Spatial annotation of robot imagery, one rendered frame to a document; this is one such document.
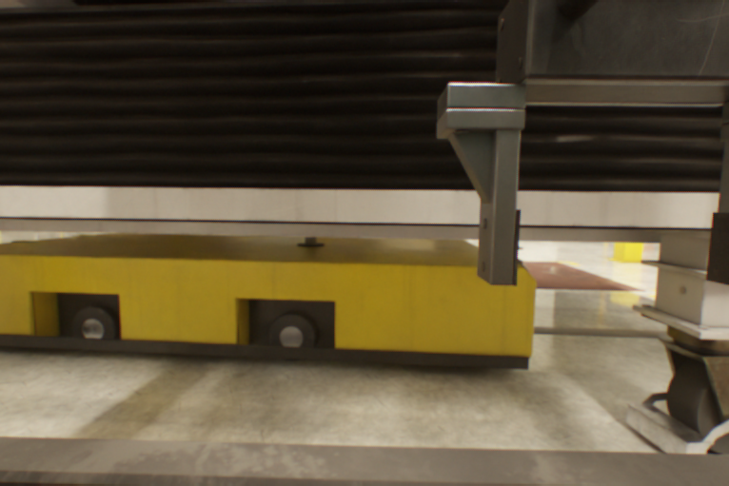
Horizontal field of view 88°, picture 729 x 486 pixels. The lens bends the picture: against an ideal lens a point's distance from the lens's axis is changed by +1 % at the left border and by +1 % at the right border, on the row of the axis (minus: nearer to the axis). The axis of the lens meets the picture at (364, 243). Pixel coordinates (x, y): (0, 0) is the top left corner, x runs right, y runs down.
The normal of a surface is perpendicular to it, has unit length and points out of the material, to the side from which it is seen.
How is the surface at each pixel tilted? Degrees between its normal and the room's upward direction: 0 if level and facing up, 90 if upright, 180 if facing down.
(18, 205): 90
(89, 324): 90
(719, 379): 90
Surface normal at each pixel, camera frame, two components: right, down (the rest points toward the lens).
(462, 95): -0.02, 0.10
